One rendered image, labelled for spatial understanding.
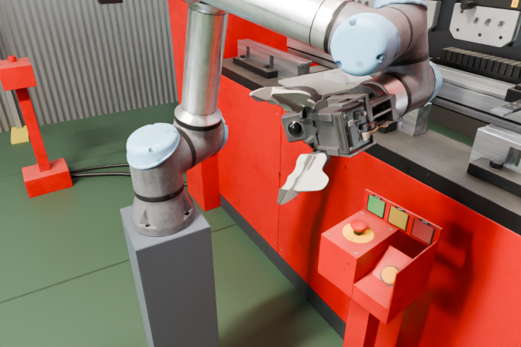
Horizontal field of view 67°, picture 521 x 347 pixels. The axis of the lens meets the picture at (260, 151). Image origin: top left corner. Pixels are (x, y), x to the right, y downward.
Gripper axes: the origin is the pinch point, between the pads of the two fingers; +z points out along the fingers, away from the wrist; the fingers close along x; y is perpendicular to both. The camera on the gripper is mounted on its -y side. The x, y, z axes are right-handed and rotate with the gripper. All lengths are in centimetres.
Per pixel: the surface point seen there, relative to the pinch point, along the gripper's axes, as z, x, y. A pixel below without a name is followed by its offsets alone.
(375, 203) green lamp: -41, 31, -18
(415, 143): -67, 25, -23
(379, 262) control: -34, 42, -14
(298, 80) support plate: -55, 2, -52
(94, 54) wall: -73, -34, -318
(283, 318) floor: -43, 98, -79
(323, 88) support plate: -56, 5, -43
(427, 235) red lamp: -41, 36, -5
